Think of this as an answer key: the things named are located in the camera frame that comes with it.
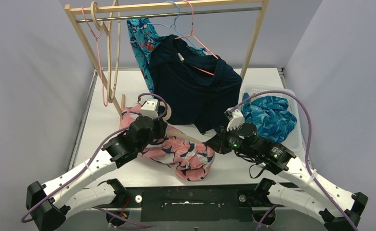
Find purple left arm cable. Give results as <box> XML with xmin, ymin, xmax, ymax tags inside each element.
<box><xmin>21</xmin><ymin>93</ymin><xmax>169</xmax><ymax>223</ymax></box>

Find wooden hanger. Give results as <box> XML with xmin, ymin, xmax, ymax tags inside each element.
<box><xmin>159</xmin><ymin>102</ymin><xmax>201</xmax><ymax>143</ymax></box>
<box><xmin>91</xmin><ymin>1</ymin><xmax>121</xmax><ymax>104</ymax></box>

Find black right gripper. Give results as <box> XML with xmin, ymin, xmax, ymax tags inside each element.
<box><xmin>207</xmin><ymin>123</ymin><xmax>257</xmax><ymax>157</ymax></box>

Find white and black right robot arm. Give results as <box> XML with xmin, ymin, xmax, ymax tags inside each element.
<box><xmin>205</xmin><ymin>123</ymin><xmax>368</xmax><ymax>231</ymax></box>

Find wooden clothes rack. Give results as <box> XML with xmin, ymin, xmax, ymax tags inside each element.
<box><xmin>64</xmin><ymin>0</ymin><xmax>269</xmax><ymax>122</ymax></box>

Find navy blue shorts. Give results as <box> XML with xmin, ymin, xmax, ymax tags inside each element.
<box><xmin>148</xmin><ymin>35</ymin><xmax>242</xmax><ymax>133</ymax></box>

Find blue shark print shorts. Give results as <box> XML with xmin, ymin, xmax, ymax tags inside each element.
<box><xmin>241</xmin><ymin>95</ymin><xmax>298</xmax><ymax>143</ymax></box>

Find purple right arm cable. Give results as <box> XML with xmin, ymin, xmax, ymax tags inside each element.
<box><xmin>227</xmin><ymin>90</ymin><xmax>359</xmax><ymax>231</ymax></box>

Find pink floral shorts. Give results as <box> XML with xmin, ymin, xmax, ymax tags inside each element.
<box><xmin>120</xmin><ymin>103</ymin><xmax>216</xmax><ymax>182</ymax></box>

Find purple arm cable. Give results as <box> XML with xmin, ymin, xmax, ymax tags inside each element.
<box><xmin>21</xmin><ymin>93</ymin><xmax>169</xmax><ymax>223</ymax></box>
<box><xmin>227</xmin><ymin>90</ymin><xmax>359</xmax><ymax>231</ymax></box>

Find pink wire hanger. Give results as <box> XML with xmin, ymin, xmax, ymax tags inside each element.
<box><xmin>174</xmin><ymin>0</ymin><xmax>218</xmax><ymax>59</ymax></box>
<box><xmin>86</xmin><ymin>22</ymin><xmax>108</xmax><ymax>107</ymax></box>

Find white plastic basket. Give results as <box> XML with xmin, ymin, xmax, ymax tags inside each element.
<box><xmin>239</xmin><ymin>85</ymin><xmax>303</xmax><ymax>151</ymax></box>

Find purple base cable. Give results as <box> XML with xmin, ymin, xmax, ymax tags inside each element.
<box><xmin>92</xmin><ymin>206</ymin><xmax>152</xmax><ymax>230</ymax></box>

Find blue wire hanger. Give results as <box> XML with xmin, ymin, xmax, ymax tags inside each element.
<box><xmin>146</xmin><ymin>0</ymin><xmax>198</xmax><ymax>49</ymax></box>

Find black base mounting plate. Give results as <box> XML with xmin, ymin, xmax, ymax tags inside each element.
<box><xmin>127</xmin><ymin>184</ymin><xmax>272</xmax><ymax>222</ymax></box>

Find wooden hanger front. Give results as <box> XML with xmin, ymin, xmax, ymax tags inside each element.
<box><xmin>91</xmin><ymin>1</ymin><xmax>121</xmax><ymax>104</ymax></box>

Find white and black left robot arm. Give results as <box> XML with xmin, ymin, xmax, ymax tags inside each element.
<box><xmin>21</xmin><ymin>115</ymin><xmax>168</xmax><ymax>231</ymax></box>

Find teal fish print shorts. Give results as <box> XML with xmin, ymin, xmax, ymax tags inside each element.
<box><xmin>127</xmin><ymin>18</ymin><xmax>215</xmax><ymax>98</ymax></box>

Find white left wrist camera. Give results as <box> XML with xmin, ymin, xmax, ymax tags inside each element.
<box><xmin>141</xmin><ymin>99</ymin><xmax>160</xmax><ymax>119</ymax></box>

